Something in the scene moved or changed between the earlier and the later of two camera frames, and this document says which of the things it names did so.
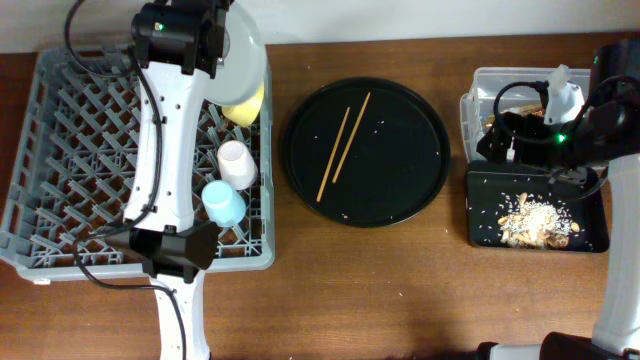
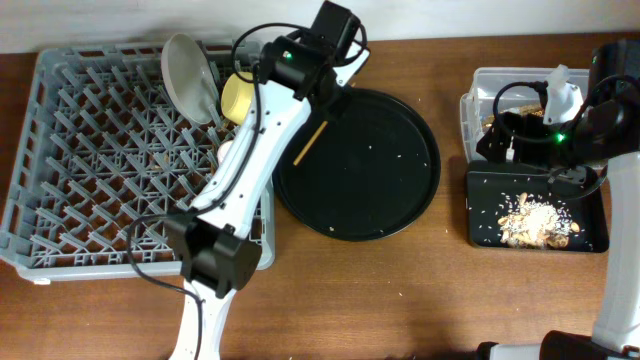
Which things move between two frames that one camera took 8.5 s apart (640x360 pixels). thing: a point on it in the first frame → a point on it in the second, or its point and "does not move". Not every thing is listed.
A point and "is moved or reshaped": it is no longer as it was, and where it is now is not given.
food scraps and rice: (536, 225) does not move
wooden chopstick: (333, 154) → (311, 142)
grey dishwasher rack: (77, 161) does not move
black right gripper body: (540, 146) does not move
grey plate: (243, 65) is moved or reshaped
